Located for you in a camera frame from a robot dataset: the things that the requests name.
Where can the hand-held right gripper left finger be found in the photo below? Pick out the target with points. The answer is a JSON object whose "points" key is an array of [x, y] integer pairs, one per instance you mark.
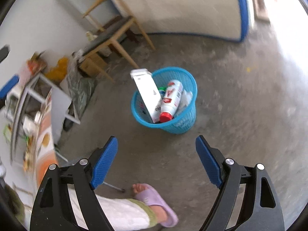
{"points": [[104, 163]]}

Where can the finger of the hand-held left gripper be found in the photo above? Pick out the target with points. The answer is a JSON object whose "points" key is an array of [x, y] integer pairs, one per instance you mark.
{"points": [[9, 86], [3, 53]]}

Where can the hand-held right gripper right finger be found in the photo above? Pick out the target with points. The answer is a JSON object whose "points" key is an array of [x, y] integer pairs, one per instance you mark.
{"points": [[208, 163]]}

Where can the blue plastic mesh basket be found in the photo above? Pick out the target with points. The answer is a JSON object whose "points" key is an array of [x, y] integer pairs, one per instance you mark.
{"points": [[182, 122]]}

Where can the white drink bottle red cap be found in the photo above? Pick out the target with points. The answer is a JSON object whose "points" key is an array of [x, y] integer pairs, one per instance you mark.
{"points": [[172, 98]]}

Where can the green foil snack bag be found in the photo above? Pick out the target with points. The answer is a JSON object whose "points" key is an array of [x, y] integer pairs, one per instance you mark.
{"points": [[162, 90]]}

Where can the metal table leg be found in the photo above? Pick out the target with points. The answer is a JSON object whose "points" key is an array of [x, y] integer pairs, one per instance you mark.
{"points": [[114, 187]]}

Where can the person's foot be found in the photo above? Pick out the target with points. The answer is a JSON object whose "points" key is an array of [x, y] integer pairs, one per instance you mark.
{"points": [[139, 187]]}

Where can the person's white fluffy pants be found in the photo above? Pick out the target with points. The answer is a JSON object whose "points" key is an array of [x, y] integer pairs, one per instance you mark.
{"points": [[115, 211]]}

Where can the yellow plastic bag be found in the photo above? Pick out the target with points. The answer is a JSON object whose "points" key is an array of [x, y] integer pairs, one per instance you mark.
{"points": [[59, 68]]}

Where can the grey side table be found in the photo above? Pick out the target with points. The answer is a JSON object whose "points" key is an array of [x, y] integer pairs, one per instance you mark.
{"points": [[60, 105]]}

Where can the ginkgo patterned tablecloth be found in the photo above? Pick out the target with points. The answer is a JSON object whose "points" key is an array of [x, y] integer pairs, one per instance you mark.
{"points": [[45, 163]]}

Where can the purple slipper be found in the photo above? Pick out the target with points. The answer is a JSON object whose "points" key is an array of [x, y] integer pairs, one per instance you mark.
{"points": [[166, 211]]}

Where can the grey plastic bag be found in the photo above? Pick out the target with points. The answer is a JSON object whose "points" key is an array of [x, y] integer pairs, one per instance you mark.
{"points": [[79, 89]]}

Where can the small tan cardboard box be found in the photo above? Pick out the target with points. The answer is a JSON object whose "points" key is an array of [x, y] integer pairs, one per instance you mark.
{"points": [[92, 65]]}

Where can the wooden chair dark seat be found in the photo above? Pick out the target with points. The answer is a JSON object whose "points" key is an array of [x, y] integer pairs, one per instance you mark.
{"points": [[113, 32]]}

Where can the white mattress blue edge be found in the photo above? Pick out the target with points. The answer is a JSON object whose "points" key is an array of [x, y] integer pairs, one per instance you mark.
{"points": [[180, 7]]}

